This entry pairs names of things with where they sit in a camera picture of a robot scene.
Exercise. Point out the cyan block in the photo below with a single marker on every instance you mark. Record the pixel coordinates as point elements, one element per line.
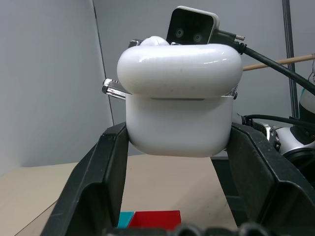
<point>125,219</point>

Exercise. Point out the wooden stick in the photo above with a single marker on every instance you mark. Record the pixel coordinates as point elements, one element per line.
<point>292,60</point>

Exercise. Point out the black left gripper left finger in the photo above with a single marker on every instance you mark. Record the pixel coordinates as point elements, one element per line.
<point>93,177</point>

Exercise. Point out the right gripper silver rail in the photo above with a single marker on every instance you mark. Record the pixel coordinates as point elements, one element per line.
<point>112,89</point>

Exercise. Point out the red block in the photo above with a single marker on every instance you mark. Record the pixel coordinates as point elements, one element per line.
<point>155,218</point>

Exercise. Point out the white and teal robot body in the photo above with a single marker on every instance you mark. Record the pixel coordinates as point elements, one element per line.
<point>307,103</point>

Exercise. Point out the grey metal pole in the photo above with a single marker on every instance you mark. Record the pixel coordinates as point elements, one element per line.
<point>289,49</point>

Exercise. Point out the white earbud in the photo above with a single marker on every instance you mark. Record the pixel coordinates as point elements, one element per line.
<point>155,40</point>

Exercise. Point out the white earbud charging case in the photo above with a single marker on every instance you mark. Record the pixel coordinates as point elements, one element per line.
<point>179,98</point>

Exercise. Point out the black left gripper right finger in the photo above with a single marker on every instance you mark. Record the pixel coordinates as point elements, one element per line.
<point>265,177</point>

